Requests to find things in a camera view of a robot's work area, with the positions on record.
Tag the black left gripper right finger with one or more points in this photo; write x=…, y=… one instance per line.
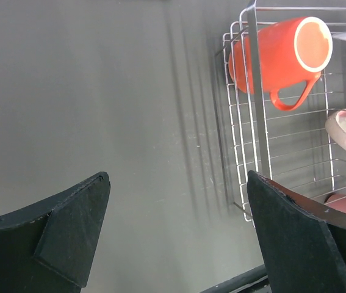
x=302, y=241

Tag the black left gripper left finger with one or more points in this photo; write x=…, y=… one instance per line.
x=49, y=246

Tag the steel wire dish rack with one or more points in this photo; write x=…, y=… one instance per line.
x=293, y=148

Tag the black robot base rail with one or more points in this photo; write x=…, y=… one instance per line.
x=252, y=281

